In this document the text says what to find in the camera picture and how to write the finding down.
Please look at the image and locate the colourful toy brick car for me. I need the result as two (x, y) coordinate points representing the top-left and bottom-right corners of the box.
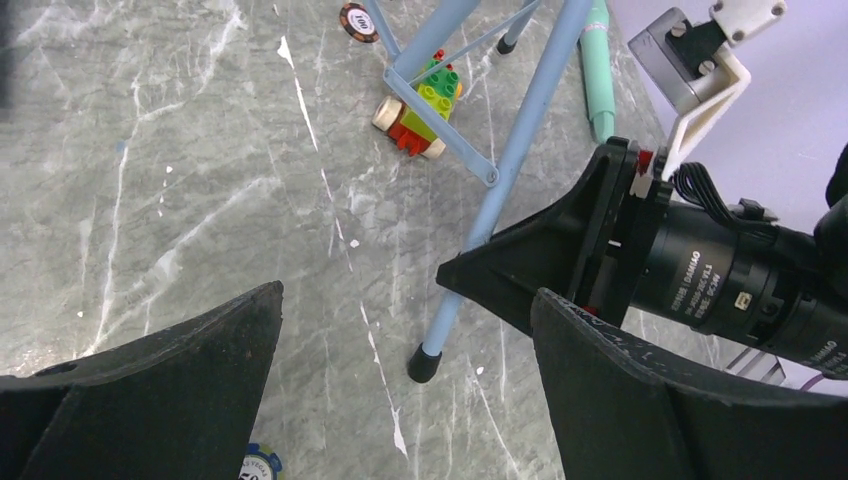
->
(371, 49), (464, 161)

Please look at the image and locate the blue white poker chip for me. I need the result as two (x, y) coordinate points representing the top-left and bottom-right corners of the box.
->
(238, 443), (284, 480)

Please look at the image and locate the red black poker chip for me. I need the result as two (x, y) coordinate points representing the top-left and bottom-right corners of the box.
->
(338, 2), (379, 44)

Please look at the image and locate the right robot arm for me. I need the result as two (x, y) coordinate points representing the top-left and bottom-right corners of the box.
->
(436, 137), (847, 380)

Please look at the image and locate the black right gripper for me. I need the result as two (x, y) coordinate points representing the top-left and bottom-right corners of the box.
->
(436, 137), (673, 335)

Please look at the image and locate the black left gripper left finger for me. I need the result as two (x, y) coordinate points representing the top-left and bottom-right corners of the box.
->
(1, 281), (284, 479)

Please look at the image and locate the mint green microphone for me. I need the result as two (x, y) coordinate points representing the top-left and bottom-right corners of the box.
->
(579, 0), (616, 143)

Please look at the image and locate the light blue music stand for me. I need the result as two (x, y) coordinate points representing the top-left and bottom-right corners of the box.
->
(322, 1), (593, 391)

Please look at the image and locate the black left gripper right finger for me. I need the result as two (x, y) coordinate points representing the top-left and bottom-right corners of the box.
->
(531, 289), (847, 479)

